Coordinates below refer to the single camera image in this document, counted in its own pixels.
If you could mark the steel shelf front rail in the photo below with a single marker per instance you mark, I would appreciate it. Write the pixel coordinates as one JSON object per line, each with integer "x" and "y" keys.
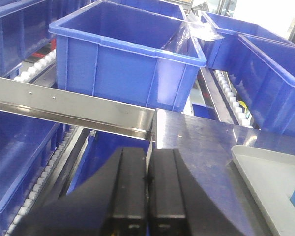
{"x": 76, "y": 109}

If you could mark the grey metal tray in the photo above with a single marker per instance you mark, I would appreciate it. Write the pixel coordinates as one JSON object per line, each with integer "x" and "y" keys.
{"x": 270, "y": 178}

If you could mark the blue bin far left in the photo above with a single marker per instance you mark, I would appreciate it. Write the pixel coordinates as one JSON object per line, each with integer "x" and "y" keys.
{"x": 24, "y": 27}

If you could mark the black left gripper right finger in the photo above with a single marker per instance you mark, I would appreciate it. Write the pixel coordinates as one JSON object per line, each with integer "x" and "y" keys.
{"x": 200, "y": 194}

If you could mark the large blue bin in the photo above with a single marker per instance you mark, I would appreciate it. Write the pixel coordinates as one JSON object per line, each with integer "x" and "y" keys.
{"x": 127, "y": 54}
{"x": 264, "y": 76}

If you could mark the large blue bin right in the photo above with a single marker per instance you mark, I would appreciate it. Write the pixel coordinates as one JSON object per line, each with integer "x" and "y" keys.
{"x": 264, "y": 76}

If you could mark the blue bin behind right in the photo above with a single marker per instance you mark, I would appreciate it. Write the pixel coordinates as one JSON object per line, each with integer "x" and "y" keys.
{"x": 218, "y": 53}

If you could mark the clear plastic sheet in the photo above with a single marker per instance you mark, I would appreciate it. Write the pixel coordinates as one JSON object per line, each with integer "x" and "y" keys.
{"x": 191, "y": 29}

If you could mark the lower shelf blue bin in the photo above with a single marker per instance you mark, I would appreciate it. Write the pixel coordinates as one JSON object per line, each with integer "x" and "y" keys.
{"x": 26, "y": 145}

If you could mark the large blue bin left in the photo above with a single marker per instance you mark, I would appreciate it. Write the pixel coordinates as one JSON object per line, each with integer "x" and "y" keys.
{"x": 127, "y": 54}

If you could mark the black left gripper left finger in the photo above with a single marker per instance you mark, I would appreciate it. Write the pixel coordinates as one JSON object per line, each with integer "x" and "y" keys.
{"x": 110, "y": 203}

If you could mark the white roller track right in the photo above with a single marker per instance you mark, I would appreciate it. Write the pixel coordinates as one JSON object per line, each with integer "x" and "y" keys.
{"x": 234, "y": 104}

